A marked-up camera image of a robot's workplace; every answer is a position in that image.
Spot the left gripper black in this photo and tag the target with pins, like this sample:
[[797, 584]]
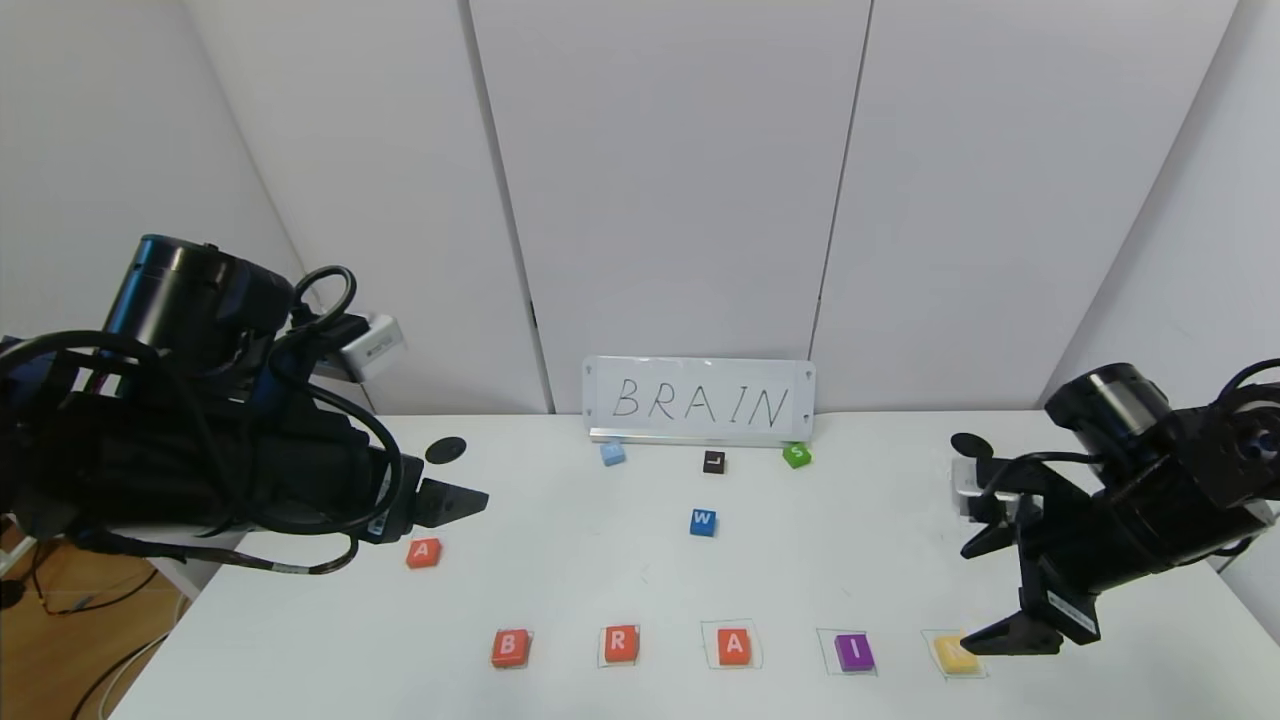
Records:
[[392, 497]]

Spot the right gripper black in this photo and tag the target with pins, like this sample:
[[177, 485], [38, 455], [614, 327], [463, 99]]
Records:
[[1066, 603]]

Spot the orange letter A block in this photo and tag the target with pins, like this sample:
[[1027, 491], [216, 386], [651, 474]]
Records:
[[734, 644], [423, 552]]

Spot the yellow letter Z block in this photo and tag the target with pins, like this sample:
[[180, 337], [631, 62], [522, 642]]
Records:
[[955, 654]]

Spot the orange letter R block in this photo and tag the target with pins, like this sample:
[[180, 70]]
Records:
[[620, 644]]

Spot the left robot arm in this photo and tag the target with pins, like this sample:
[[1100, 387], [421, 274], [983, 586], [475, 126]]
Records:
[[180, 450]]

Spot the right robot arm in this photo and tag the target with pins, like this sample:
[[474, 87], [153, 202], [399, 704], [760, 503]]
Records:
[[1180, 480]]

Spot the black round table grommet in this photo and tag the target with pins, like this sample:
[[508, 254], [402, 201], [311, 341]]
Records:
[[446, 449], [968, 444]]

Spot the orange letter B block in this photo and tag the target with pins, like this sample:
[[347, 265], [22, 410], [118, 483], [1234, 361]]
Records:
[[510, 647]]

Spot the light blue letter block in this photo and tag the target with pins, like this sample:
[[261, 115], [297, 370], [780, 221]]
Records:
[[613, 453]]

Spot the purple letter I block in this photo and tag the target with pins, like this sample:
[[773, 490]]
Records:
[[854, 651]]

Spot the blue letter W block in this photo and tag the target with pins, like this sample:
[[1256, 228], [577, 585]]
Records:
[[703, 521]]

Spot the green letter S block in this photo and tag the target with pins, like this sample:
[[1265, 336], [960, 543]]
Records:
[[797, 455]]

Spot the black letter L block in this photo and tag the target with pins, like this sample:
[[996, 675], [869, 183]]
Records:
[[714, 461]]

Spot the white BRAIN sign board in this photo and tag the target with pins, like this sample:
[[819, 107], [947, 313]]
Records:
[[700, 400]]

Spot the white shelf unit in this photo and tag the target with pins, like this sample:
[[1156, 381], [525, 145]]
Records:
[[20, 545]]

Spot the black round floor object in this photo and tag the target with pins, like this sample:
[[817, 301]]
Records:
[[10, 595]]

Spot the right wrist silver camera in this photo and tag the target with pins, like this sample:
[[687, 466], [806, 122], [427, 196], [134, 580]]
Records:
[[965, 485]]

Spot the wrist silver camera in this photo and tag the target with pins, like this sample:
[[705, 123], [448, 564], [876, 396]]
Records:
[[965, 485], [372, 346]]

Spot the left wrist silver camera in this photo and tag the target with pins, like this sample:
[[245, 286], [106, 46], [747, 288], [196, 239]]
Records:
[[372, 346]]

